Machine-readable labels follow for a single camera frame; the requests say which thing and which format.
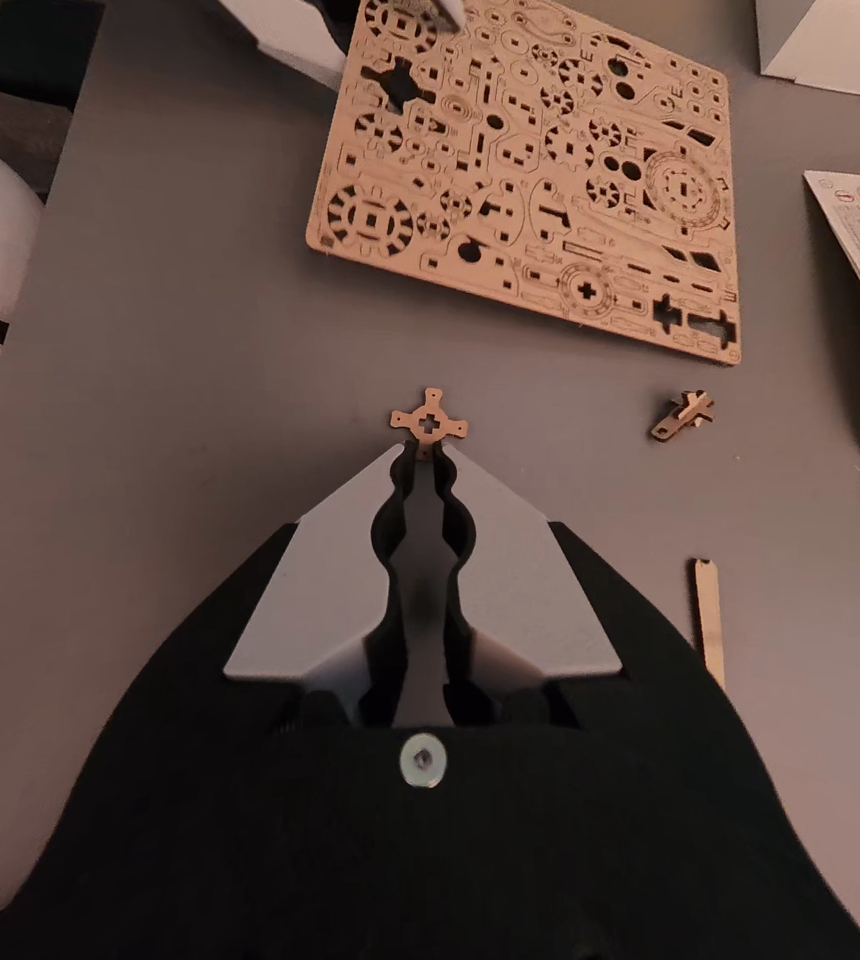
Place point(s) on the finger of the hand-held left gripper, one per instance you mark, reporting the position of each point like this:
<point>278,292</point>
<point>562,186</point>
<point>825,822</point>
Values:
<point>451,9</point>

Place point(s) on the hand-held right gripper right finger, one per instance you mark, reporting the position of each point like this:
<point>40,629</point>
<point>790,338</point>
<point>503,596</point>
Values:
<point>535,600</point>

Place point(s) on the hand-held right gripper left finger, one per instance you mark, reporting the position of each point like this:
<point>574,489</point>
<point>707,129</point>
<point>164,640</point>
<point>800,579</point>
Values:
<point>302,600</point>

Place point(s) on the laser-cut wooden parts sheet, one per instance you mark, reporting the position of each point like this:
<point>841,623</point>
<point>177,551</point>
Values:
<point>505,172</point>

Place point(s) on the cross-shaped wooden model part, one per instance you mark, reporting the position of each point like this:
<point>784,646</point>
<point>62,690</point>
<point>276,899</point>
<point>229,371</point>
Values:
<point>418,420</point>

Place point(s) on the wooden stick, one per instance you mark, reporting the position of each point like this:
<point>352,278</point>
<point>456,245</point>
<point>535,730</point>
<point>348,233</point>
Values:
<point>709,615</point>

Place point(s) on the small assembled wooden part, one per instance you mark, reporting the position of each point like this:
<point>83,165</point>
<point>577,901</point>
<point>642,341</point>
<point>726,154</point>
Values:
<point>681,416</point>

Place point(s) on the black cloth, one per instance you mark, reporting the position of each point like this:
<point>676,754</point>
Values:
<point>32,52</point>

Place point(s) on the white cardboard box tray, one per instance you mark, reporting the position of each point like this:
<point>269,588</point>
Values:
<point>835,37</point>

